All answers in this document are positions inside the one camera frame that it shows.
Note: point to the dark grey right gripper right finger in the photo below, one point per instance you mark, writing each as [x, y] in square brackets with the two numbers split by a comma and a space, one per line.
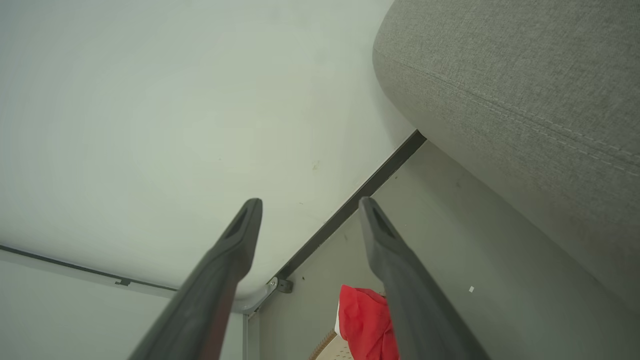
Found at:
[415, 310]

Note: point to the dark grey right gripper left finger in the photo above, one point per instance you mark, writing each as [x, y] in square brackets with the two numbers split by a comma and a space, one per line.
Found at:
[215, 290]

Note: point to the red garment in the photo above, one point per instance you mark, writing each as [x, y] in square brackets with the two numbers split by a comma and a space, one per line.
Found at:
[367, 325]

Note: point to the grey fabric sofa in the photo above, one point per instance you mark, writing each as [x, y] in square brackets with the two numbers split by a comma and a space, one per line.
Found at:
[525, 100]

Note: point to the light woven laundry basket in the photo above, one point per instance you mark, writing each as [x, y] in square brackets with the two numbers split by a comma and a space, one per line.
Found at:
[332, 351]

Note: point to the dark baseboard strip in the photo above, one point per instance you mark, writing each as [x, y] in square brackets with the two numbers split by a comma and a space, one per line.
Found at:
[350, 202]

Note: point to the small dark metal bracket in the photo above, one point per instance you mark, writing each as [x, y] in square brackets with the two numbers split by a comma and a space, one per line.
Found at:
[285, 285]

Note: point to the white door frame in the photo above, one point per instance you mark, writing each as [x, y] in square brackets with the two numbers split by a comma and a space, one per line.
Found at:
[100, 275]

